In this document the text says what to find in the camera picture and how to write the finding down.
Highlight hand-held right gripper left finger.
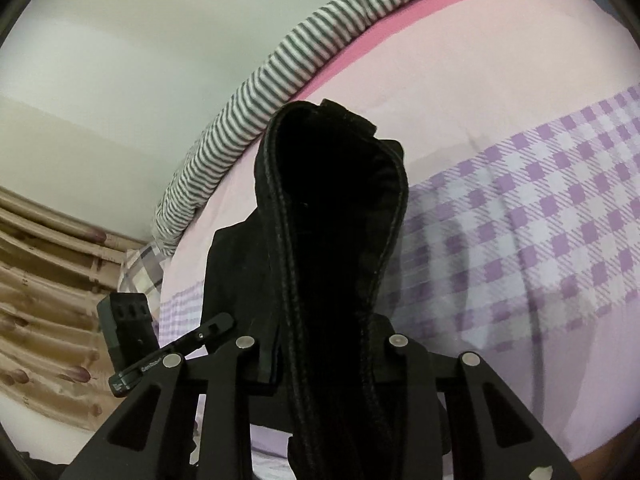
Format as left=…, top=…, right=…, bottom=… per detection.
left=59, top=334, right=283, bottom=480

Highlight plaid pillow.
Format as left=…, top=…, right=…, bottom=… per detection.
left=119, top=241, right=174, bottom=313

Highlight pink checked bed sheet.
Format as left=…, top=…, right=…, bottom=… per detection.
left=152, top=0, right=640, bottom=480

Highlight beige floral curtain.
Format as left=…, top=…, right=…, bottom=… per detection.
left=0, top=185, right=151, bottom=441

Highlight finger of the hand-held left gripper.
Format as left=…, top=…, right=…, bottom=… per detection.
left=108, top=312, right=237, bottom=398

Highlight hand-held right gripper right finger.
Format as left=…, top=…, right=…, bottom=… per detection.
left=369, top=316, right=585, bottom=480

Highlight black pants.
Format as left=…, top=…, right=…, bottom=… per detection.
left=201, top=99, right=447, bottom=480

